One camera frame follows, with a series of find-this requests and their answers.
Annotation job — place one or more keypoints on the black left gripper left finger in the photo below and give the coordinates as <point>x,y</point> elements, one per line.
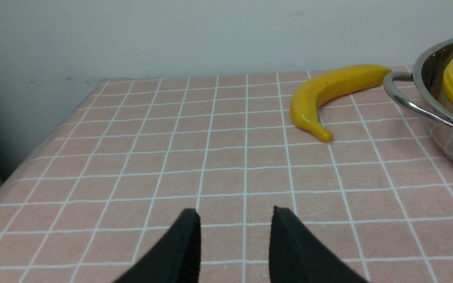
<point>175,258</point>

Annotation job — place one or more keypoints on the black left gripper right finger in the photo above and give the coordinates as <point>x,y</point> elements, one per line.
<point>297,256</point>

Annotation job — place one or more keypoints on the stainless steel pot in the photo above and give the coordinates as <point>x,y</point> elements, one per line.
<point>427,76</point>

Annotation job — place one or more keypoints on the pink checkered tablecloth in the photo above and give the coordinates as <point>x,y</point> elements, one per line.
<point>109,181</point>

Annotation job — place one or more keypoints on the yellow banana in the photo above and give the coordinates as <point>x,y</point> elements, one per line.
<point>317,91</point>

